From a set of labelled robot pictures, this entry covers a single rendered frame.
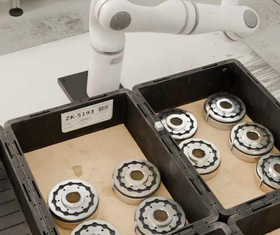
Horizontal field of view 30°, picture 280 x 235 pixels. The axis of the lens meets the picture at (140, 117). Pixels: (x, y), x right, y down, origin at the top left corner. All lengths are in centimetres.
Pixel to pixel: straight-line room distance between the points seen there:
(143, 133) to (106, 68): 30
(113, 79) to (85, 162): 34
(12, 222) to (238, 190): 48
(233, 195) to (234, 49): 73
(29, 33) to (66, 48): 129
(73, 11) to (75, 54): 149
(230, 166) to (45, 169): 42
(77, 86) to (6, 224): 57
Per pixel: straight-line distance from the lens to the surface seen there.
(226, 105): 133
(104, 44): 138
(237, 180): 120
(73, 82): 156
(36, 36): 297
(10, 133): 112
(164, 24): 139
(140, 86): 123
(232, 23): 152
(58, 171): 118
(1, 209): 113
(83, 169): 118
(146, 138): 117
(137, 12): 133
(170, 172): 111
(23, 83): 159
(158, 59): 169
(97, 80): 145
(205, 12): 146
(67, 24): 306
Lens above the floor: 173
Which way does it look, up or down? 44 degrees down
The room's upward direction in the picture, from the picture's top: 6 degrees clockwise
